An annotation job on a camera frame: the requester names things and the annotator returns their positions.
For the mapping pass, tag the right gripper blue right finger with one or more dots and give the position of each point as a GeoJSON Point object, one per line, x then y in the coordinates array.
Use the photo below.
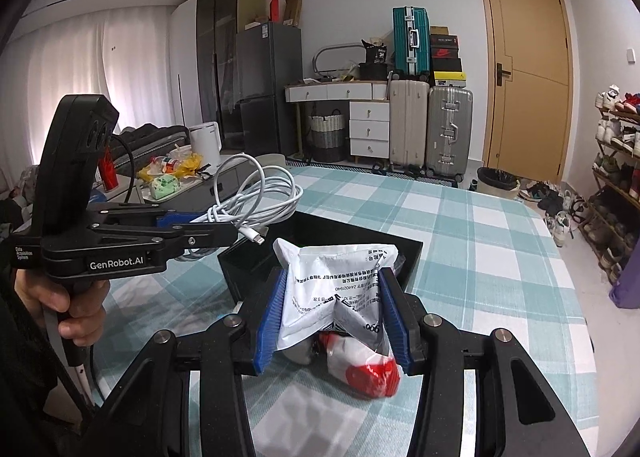
{"type": "Point", "coordinates": [398, 320]}

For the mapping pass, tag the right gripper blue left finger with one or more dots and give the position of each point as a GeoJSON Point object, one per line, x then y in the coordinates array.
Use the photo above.
{"type": "Point", "coordinates": [268, 330]}

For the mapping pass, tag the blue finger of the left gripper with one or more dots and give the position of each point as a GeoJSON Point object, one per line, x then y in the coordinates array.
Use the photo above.
{"type": "Point", "coordinates": [199, 239]}
{"type": "Point", "coordinates": [180, 220]}

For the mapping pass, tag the red white packet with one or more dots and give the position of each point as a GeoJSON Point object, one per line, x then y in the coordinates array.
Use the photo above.
{"type": "Point", "coordinates": [353, 363]}

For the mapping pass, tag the green medicine packet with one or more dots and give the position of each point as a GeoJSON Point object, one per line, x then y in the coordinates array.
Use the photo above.
{"type": "Point", "coordinates": [317, 299]}

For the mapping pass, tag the person's left hand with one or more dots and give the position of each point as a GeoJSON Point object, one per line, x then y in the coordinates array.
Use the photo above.
{"type": "Point", "coordinates": [86, 314]}

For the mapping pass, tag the grey side cabinet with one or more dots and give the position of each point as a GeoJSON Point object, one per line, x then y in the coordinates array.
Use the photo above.
{"type": "Point", "coordinates": [196, 194]}

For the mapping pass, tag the black open box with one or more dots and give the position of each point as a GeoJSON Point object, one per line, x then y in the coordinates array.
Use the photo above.
{"type": "Point", "coordinates": [307, 237]}

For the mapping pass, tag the white appliance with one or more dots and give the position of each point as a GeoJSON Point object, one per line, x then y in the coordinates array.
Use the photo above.
{"type": "Point", "coordinates": [205, 140]}

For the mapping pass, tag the checkered teal tablecloth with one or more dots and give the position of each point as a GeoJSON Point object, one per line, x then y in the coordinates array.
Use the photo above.
{"type": "Point", "coordinates": [485, 263]}

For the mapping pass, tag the round white stool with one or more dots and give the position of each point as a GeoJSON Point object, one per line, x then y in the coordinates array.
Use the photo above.
{"type": "Point", "coordinates": [271, 159]}

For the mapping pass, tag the woven laundry basket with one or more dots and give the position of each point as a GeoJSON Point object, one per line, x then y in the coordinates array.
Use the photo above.
{"type": "Point", "coordinates": [328, 137]}

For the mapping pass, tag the dark grey refrigerator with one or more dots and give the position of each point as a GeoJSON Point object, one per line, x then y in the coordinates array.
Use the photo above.
{"type": "Point", "coordinates": [269, 59]}

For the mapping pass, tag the white drawer desk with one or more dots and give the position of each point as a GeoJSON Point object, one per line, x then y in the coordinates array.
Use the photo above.
{"type": "Point", "coordinates": [364, 105]}

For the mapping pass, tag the silver suitcase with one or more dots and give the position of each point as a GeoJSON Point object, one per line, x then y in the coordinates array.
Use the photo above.
{"type": "Point", "coordinates": [448, 133]}

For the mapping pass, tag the beige suitcase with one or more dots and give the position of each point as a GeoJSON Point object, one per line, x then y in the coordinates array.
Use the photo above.
{"type": "Point", "coordinates": [408, 121]}

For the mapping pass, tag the purple bag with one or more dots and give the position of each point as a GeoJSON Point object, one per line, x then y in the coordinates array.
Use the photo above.
{"type": "Point", "coordinates": [625, 294]}

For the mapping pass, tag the wooden shoe rack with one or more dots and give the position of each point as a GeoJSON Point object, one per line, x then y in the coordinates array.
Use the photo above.
{"type": "Point", "coordinates": [612, 229]}

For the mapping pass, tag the black tote bag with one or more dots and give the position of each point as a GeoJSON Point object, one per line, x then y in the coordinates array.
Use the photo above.
{"type": "Point", "coordinates": [374, 67]}

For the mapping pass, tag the wooden door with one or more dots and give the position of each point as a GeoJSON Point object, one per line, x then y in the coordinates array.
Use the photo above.
{"type": "Point", "coordinates": [530, 87]}

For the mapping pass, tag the stack of shoe boxes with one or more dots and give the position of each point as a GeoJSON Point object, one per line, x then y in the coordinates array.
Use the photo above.
{"type": "Point", "coordinates": [446, 63]}

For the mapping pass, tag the teal suitcase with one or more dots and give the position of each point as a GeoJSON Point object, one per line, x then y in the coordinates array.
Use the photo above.
{"type": "Point", "coordinates": [412, 42]}

